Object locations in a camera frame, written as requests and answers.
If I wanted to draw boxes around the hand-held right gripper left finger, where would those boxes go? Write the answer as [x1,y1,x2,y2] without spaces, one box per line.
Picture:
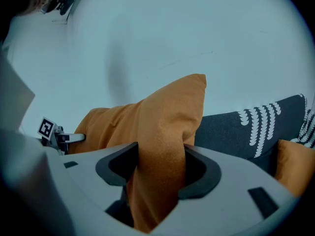
[46,142,148,236]

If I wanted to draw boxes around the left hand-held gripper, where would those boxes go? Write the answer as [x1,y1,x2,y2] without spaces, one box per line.
[37,117,86,156]

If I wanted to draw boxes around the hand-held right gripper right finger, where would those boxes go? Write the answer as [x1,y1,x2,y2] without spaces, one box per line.
[150,144,300,236]

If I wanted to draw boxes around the orange cushion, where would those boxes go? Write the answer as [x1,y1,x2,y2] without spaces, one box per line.
[67,73,207,234]
[274,139,315,198]

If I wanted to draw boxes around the orange sofa with striped cover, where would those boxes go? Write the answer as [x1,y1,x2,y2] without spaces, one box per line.
[194,93,315,177]

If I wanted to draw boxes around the black head-worn camera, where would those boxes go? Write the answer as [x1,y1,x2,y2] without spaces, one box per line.
[41,0,76,16]

